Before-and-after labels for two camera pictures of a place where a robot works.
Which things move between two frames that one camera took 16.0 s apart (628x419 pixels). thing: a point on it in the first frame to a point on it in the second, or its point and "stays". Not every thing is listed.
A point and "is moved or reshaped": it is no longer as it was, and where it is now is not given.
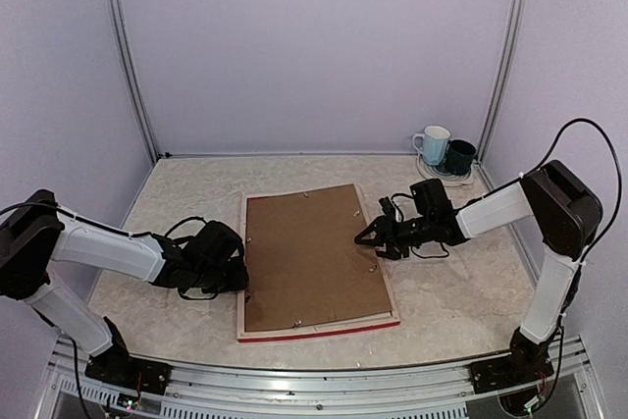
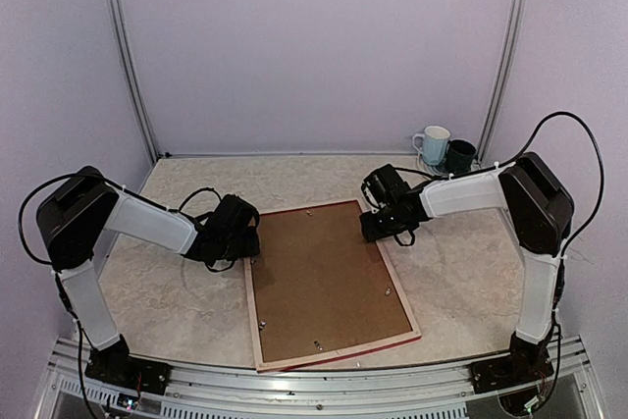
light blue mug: x=435 y=141 stays
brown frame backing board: x=303 y=263 is moved or reshaped
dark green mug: x=460 y=157 stays
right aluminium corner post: x=513 y=45 stays
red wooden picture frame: x=307 y=276 is moved or reshaped
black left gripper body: x=212 y=280 to x=235 y=249
